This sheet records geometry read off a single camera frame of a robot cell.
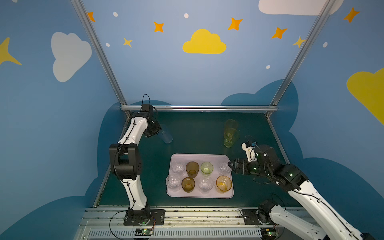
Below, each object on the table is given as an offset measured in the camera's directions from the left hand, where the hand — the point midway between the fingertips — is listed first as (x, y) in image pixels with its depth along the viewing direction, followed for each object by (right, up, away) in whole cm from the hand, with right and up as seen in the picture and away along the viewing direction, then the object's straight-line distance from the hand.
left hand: (159, 131), depth 94 cm
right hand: (+43, -15, -23) cm, 51 cm away
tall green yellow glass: (+48, +5, +7) cm, 49 cm away
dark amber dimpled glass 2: (+19, -30, -10) cm, 37 cm away
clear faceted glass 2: (+10, -30, -8) cm, 33 cm away
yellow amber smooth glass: (+39, -30, -10) cm, 50 cm away
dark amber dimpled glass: (+22, -23, -6) cm, 32 cm away
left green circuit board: (0, -48, -24) cm, 53 cm away
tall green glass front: (+48, -3, +8) cm, 49 cm away
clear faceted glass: (+13, -21, -7) cm, 26 cm away
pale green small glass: (+30, -23, -4) cm, 38 cm away
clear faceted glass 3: (+29, -30, -9) cm, 43 cm away
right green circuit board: (+59, -49, -23) cm, 80 cm away
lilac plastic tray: (+26, -27, -5) cm, 38 cm away
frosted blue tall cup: (+3, -2, +2) cm, 5 cm away
